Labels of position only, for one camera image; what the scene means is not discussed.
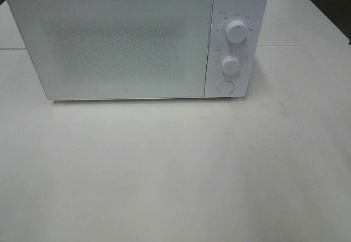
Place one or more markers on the round door release button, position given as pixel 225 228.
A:
pixel 225 87

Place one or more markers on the white microwave knob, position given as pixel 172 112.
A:
pixel 236 30
pixel 230 65

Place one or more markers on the white microwave door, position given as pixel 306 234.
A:
pixel 116 49

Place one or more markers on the white microwave oven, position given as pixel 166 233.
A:
pixel 224 11

